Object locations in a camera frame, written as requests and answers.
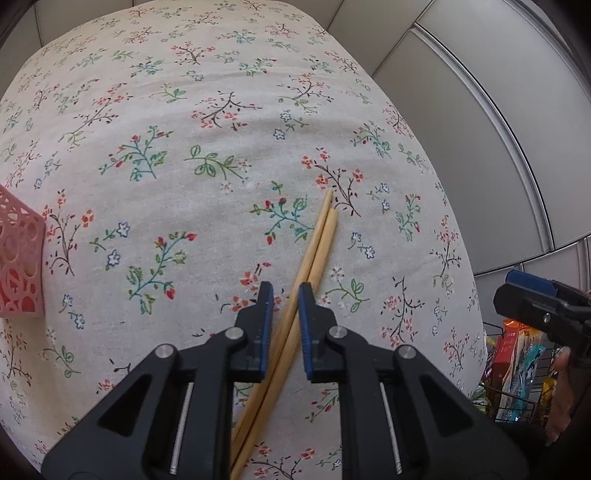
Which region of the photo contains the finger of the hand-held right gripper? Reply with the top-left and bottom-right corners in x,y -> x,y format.
493,281 -> 571,346
505,270 -> 558,297

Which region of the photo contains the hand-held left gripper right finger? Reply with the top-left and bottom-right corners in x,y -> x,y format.
298,281 -> 513,480

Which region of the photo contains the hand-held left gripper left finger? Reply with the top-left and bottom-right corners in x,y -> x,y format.
41,281 -> 274,480

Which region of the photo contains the pile of wooden chopsticks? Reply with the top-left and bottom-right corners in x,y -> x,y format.
230,209 -> 340,480

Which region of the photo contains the pink lattice utensil holder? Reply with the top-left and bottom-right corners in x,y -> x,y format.
0,185 -> 47,319

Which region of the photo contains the person's right hand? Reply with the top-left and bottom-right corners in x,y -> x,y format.
545,346 -> 580,445

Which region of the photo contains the red snack box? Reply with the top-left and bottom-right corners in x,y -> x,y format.
488,329 -> 523,403

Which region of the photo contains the blue snack packet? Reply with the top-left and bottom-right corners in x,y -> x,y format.
504,345 -> 546,422

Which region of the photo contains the green snack packet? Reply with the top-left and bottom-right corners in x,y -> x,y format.
473,381 -> 496,409

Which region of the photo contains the floral tablecloth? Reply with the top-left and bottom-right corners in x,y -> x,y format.
0,0 -> 491,480

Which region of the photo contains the black wire basket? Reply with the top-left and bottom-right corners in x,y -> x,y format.
480,322 -> 557,424

